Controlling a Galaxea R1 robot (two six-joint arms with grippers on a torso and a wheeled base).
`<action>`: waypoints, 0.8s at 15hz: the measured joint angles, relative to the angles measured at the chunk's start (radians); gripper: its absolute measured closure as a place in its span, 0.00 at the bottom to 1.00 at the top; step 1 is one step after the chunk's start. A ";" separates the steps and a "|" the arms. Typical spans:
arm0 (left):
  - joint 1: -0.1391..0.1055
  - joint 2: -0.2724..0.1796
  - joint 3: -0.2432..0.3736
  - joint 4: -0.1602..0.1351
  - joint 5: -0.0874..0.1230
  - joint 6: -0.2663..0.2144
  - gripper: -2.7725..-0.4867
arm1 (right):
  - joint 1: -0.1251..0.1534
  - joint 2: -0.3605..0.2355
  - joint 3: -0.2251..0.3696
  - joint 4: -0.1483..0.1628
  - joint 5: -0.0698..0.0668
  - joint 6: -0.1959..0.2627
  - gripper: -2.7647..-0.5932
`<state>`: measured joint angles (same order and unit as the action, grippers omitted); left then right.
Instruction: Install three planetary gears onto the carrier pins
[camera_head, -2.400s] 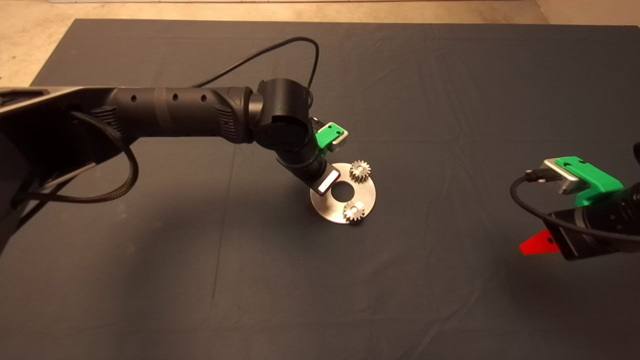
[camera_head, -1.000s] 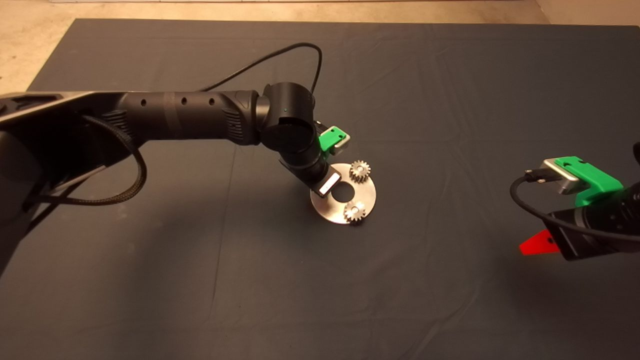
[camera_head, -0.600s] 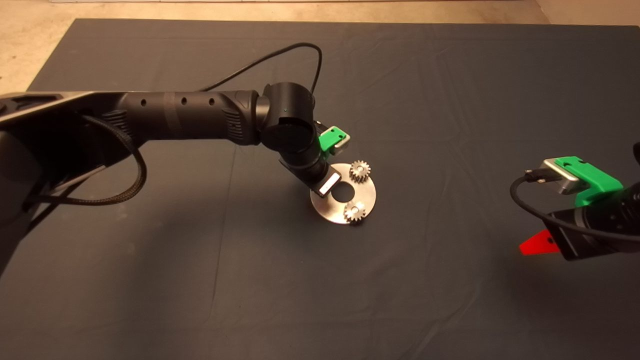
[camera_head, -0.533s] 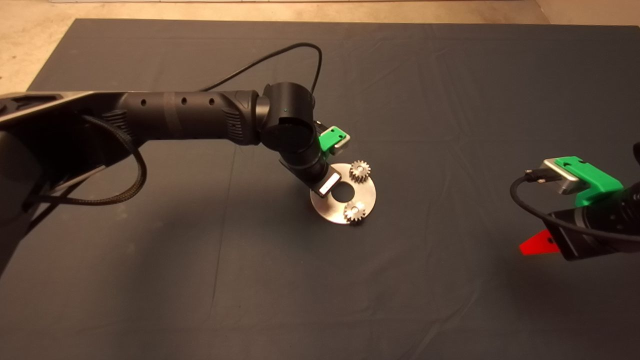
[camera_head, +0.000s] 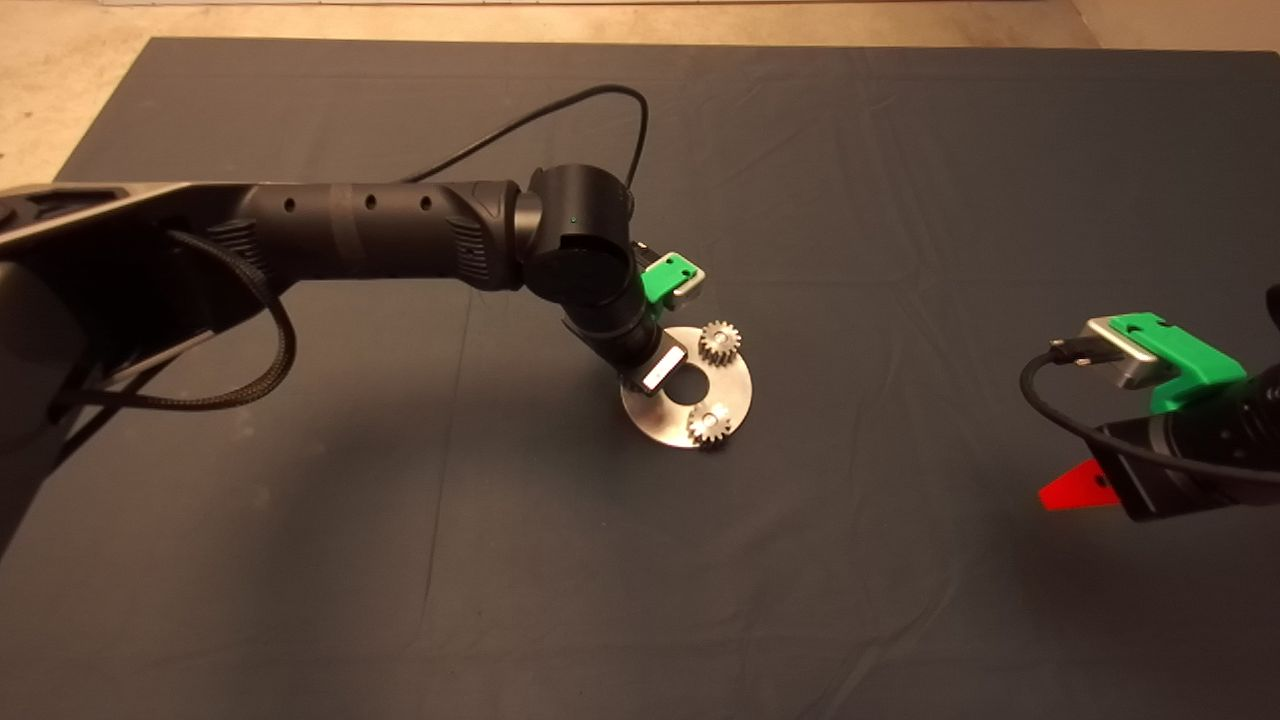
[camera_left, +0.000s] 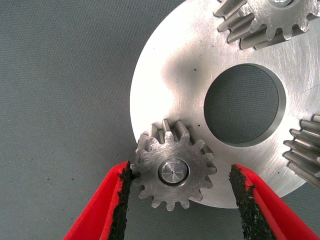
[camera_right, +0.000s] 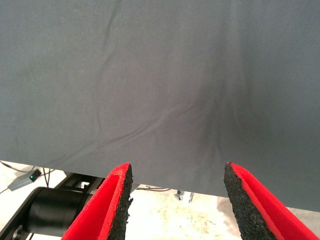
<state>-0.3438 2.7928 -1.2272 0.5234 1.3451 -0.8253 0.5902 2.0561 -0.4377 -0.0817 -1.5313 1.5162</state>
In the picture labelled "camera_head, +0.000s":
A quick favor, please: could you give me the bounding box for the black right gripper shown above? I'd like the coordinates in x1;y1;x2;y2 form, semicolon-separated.
1037;412;1244;523

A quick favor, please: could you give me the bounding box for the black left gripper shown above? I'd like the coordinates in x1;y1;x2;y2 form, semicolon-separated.
615;328;691;399

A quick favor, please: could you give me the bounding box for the small steel planetary gear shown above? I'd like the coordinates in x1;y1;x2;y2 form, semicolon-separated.
686;400;735;448
698;320;743;367

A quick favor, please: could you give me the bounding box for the round metal carrier plate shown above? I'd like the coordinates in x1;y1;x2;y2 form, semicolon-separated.
620;326;754;449

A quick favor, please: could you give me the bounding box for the dark grey table cloth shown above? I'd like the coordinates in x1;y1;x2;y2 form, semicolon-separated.
0;38;1280;720

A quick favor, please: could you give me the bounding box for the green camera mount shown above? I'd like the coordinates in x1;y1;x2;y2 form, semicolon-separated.
1110;312;1250;413
640;252;703;309

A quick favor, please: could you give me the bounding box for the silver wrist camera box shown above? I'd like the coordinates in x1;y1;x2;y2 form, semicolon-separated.
660;252;707;303
1085;317;1183;389

